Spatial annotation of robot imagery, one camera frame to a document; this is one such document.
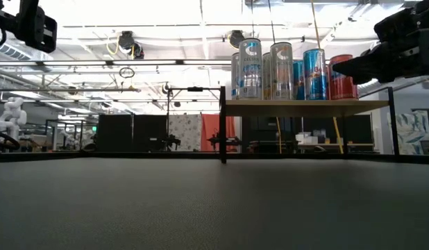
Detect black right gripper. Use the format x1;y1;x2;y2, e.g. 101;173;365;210
332;0;429;86

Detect red Fanta can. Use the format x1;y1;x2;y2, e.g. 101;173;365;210
328;53;360;101

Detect silver-lid can blue tab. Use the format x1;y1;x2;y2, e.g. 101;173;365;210
303;48;329;101

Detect grey slim can black lid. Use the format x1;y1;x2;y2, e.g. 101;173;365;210
270;42;294;101

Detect white Celsius can blue band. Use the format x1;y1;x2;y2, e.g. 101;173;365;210
237;37;263;101

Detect Celsius Arctic Vibe can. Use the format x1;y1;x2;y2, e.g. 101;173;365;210
230;52;240;101

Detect leaf-patterned cloth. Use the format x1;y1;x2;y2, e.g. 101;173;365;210
396;110;429;156

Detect white boxes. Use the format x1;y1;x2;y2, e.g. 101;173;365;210
296;128;327;145

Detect orange cloth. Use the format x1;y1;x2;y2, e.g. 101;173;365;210
200;113;237;153

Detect white floral cloth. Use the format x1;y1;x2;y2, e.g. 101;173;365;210
167;113;203;152

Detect long ceiling light strip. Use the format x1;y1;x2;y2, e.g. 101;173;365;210
0;58;340;67

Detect black partition panel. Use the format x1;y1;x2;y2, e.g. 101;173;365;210
97;113;169;153

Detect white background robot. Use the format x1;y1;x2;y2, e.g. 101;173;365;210
0;96;28;152
60;128;80;149

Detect wooden shelf black frame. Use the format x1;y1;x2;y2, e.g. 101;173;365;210
219;85;400;165

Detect black ceiling cable reel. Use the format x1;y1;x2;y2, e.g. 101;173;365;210
117;30;145;60
229;29;246;50

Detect black background rig frame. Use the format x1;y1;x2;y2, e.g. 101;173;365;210
165;85;222;153

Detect black table frame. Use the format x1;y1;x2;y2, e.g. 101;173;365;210
0;151;429;165

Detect black background cage frame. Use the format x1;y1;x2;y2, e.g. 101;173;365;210
44;119;99;152

